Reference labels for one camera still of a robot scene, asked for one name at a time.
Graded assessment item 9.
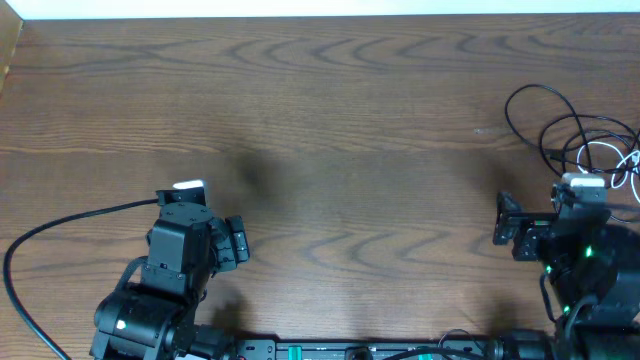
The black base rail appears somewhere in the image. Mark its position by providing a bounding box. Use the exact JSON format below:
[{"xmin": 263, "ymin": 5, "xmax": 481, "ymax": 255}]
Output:
[{"xmin": 219, "ymin": 334, "xmax": 556, "ymax": 360}]

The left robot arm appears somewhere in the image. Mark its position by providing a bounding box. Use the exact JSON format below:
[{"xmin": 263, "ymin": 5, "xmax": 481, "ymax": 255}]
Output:
[{"xmin": 90, "ymin": 186, "xmax": 250, "ymax": 359}]

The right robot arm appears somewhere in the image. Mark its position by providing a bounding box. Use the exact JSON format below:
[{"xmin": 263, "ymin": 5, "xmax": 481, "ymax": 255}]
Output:
[{"xmin": 484, "ymin": 183, "xmax": 639, "ymax": 359}]

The long black usb cable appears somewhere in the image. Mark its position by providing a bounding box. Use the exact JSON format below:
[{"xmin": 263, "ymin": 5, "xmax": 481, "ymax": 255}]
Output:
[{"xmin": 503, "ymin": 83, "xmax": 640, "ymax": 189}]

